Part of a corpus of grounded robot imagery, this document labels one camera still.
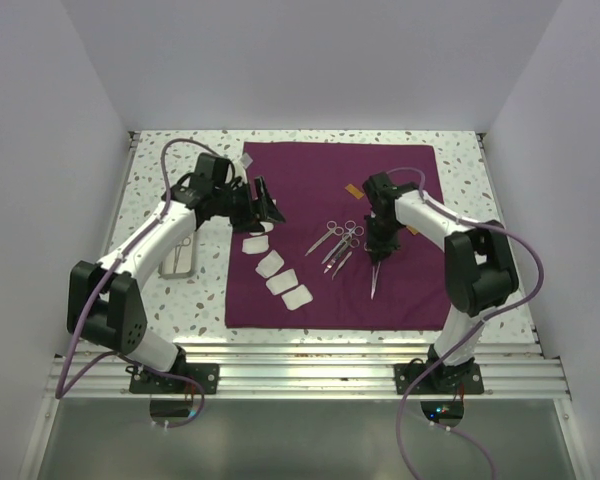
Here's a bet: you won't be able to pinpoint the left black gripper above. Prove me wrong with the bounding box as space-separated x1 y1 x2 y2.
213 176 285 234

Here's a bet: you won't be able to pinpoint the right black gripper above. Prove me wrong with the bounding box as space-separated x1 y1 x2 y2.
364 213 401 265

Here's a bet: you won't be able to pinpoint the steel forceps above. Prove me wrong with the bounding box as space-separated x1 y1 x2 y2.
370 261 382 299

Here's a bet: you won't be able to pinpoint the steel hemostat clamp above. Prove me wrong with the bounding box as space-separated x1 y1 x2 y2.
173 236 191 272

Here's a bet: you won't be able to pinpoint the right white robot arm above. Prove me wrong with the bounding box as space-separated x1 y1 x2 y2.
363 172 519 393

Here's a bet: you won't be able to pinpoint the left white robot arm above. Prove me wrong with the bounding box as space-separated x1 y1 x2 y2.
67 153 285 393

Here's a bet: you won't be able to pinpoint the purple cloth mat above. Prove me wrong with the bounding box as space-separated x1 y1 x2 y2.
225 142 450 331

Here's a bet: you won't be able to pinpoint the stainless steel instrument tray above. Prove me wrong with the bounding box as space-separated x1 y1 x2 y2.
158 232 196 280

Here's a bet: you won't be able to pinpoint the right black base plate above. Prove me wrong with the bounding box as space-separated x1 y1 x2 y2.
393 358 485 395

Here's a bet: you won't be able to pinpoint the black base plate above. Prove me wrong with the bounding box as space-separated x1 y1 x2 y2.
393 358 485 395
125 363 220 395

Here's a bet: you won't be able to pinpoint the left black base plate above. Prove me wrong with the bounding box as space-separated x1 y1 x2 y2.
125 363 220 395

